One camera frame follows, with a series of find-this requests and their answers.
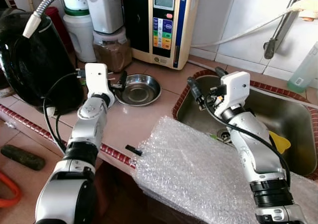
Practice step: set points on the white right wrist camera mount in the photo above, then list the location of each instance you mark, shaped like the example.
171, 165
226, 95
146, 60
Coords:
236, 87

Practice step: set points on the steel faucet pipe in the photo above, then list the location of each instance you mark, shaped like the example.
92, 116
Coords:
278, 33

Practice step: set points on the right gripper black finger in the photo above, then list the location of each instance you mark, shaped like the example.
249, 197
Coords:
195, 90
221, 72

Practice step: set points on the yellow plastic cup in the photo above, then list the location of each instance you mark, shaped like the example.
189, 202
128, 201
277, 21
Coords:
280, 142

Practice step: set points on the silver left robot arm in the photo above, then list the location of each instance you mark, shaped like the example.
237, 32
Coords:
89, 129

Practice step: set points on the short black clip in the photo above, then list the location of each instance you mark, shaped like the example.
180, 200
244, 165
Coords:
133, 149

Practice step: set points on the steel sink basin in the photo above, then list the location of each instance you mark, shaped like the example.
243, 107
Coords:
293, 119

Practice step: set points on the beige water ionizer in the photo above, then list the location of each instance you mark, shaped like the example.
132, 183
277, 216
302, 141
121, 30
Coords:
166, 28

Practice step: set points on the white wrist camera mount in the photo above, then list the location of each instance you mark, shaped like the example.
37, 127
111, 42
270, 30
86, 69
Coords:
236, 87
97, 80

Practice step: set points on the red canister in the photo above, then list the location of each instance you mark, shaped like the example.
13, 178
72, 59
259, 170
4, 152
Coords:
57, 23

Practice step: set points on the brown powder jar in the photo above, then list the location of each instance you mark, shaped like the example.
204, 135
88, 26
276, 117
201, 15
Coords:
114, 55

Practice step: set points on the dark green oblong object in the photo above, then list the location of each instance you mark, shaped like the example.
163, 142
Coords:
22, 157

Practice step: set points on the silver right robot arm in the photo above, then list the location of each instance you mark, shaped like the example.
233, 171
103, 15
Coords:
253, 144

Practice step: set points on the blue capped dish soap bottle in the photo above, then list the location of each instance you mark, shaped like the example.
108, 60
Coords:
303, 72

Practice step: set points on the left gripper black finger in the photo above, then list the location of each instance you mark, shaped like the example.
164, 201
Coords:
122, 79

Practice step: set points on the black kettle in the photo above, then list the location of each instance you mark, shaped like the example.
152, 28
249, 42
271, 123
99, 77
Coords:
35, 65

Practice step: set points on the steel sink drain strainer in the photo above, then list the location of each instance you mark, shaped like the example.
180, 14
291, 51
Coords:
224, 136

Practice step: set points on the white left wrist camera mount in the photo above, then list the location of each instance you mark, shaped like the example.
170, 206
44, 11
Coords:
97, 80

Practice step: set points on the white plastic container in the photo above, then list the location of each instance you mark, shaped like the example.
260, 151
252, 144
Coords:
104, 10

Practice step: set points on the cream faucet diverter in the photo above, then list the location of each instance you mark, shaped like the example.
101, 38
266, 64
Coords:
308, 5

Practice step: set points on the clear bubble wrap sheet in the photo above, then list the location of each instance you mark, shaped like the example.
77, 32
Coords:
198, 174

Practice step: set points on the steel bowl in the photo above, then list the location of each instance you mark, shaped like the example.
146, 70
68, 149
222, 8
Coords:
141, 91

